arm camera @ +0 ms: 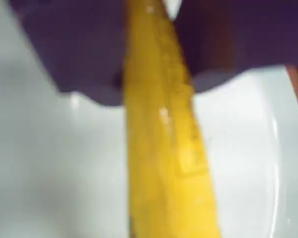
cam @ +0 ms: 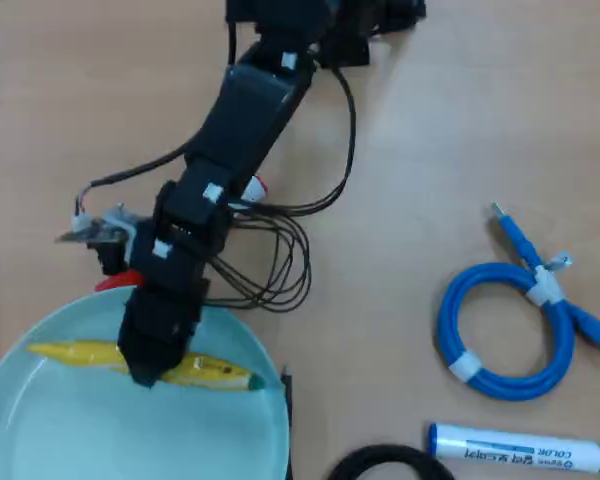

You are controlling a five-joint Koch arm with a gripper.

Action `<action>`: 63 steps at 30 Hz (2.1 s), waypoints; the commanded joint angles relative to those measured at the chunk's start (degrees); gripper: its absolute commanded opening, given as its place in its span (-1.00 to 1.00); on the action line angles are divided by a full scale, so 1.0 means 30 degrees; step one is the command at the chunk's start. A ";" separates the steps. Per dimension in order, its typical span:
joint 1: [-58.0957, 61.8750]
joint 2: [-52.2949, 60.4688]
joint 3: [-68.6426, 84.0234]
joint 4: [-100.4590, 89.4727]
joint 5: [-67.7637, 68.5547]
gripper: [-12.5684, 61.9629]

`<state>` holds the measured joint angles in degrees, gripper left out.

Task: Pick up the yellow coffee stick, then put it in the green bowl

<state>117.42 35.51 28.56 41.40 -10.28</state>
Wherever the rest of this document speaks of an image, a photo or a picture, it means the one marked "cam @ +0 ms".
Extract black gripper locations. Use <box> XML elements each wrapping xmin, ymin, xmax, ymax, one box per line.
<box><xmin>117</xmin><ymin>277</ymin><xmax>212</xmax><ymax>389</ymax></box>

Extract yellow coffee stick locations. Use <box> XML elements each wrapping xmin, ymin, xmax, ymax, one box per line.
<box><xmin>25</xmin><ymin>339</ymin><xmax>267</xmax><ymax>392</ymax></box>

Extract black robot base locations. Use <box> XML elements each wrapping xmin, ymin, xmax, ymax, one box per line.
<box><xmin>226</xmin><ymin>0</ymin><xmax>426</xmax><ymax>69</ymax></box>

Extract light blue plate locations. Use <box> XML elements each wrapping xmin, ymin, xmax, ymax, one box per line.
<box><xmin>0</xmin><ymin>287</ymin><xmax>291</xmax><ymax>480</ymax></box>

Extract white marker with red cap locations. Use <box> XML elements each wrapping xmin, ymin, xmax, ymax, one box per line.
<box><xmin>93</xmin><ymin>173</ymin><xmax>270</xmax><ymax>293</ymax></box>

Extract white marker with blue cap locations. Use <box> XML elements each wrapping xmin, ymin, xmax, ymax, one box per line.
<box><xmin>427</xmin><ymin>423</ymin><xmax>600</xmax><ymax>475</ymax></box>

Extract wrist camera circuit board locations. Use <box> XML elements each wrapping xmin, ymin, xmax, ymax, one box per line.
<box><xmin>54</xmin><ymin>202</ymin><xmax>142</xmax><ymax>277</ymax></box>

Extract thin black robot wires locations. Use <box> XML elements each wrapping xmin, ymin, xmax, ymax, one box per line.
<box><xmin>199</xmin><ymin>67</ymin><xmax>359</xmax><ymax>314</ymax></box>

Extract black cable loop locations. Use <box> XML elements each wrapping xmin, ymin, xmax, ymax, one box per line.
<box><xmin>324</xmin><ymin>443</ymin><xmax>456</xmax><ymax>480</ymax></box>

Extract coiled blue usb cable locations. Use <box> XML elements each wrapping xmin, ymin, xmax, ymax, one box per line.
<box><xmin>437</xmin><ymin>201</ymin><xmax>600</xmax><ymax>401</ymax></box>

